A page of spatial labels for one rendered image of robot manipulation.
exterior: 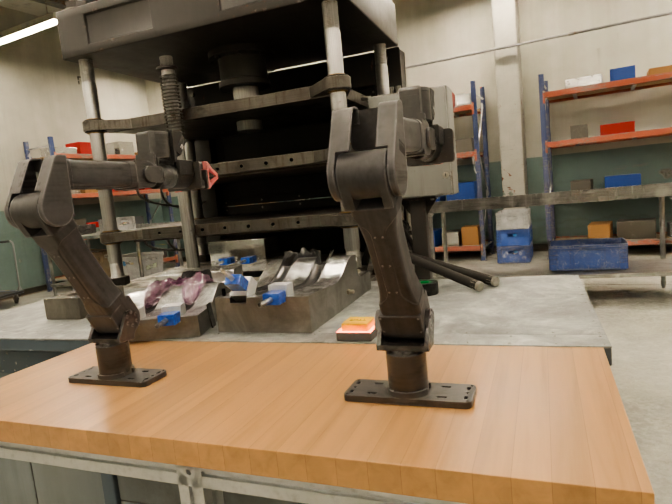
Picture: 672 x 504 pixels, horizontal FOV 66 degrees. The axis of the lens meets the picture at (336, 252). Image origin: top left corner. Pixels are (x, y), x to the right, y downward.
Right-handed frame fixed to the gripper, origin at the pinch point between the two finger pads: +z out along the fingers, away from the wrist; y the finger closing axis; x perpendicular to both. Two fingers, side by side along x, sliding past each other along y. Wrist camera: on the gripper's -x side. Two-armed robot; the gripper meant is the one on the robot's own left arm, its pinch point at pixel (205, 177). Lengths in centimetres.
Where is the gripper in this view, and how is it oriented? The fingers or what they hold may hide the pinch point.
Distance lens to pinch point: 140.2
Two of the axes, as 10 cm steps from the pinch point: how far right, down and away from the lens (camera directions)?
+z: 3.7, -1.2, 9.2
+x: 0.9, 9.9, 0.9
